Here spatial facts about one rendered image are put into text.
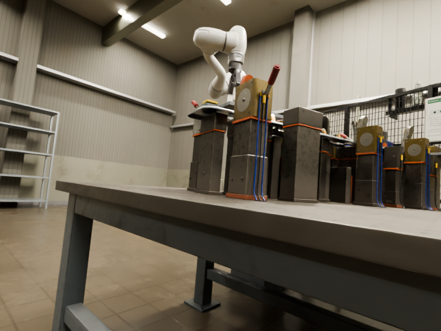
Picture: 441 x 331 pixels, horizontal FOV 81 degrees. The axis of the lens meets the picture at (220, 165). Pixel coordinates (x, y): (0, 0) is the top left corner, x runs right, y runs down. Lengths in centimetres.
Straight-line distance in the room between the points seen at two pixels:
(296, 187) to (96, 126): 658
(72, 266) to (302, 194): 91
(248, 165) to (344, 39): 532
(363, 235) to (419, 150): 124
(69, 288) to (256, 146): 90
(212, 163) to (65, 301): 78
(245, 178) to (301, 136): 29
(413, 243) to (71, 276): 112
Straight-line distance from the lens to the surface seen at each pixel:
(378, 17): 596
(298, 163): 92
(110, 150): 732
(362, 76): 552
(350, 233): 37
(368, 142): 129
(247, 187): 75
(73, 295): 126
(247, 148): 77
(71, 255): 120
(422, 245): 36
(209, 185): 89
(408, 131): 163
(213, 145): 90
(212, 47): 153
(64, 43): 743
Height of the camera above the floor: 74
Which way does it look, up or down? 4 degrees up
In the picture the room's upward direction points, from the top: 5 degrees clockwise
